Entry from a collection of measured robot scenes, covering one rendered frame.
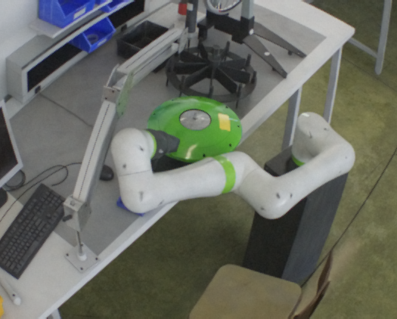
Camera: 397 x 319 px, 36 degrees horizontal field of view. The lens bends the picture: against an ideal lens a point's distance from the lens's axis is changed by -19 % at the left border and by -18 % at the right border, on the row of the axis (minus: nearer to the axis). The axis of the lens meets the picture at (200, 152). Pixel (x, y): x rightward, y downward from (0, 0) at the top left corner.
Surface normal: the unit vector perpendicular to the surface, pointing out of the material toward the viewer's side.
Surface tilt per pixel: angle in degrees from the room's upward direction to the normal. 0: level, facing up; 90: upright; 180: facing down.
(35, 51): 0
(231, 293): 0
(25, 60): 0
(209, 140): 14
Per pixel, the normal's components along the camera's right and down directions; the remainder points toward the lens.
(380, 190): 0.07, -0.72
